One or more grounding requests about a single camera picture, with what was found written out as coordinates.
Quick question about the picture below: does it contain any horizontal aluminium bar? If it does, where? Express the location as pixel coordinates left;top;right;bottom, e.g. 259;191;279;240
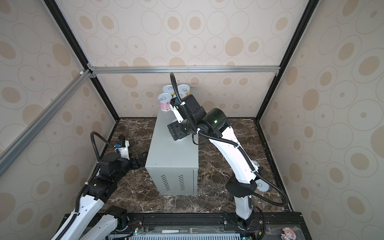
91;66;280;74

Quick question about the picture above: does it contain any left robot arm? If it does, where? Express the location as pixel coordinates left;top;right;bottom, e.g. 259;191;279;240
53;132;148;240

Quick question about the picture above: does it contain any yellow can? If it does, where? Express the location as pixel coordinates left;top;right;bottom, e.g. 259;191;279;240
178;84;191;95
162;85;175;96

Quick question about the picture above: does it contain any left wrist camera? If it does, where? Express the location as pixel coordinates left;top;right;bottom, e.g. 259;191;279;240
115;140;130;160

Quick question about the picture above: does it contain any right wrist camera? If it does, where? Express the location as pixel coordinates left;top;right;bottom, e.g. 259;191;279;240
170;96;184;124

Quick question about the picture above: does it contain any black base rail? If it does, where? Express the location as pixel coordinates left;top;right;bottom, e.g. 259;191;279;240
86;212;312;240

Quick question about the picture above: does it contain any grey green can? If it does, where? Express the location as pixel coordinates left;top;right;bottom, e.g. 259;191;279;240
251;160;260;169

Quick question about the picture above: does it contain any white handled fork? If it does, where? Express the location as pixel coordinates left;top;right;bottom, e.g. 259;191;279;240
162;228;199;234

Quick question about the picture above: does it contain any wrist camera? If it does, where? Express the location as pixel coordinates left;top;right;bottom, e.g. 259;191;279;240
170;96;184;124
115;140;130;160

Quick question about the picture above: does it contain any pink can front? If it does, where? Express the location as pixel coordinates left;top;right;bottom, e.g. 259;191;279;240
158;93;173;112

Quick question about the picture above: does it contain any brown can right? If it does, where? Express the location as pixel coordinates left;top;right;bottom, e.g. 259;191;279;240
256;179;270;193

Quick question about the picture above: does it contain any grey metal cabinet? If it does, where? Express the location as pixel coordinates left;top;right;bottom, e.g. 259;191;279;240
146;110;199;195

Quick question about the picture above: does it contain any pink toy figure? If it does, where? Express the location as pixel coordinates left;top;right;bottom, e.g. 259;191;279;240
281;227;297;240

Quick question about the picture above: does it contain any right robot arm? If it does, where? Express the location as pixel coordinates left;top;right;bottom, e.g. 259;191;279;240
168;73;288;230

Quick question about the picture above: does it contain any diagonal aluminium bar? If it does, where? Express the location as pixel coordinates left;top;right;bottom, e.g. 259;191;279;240
1;69;91;175

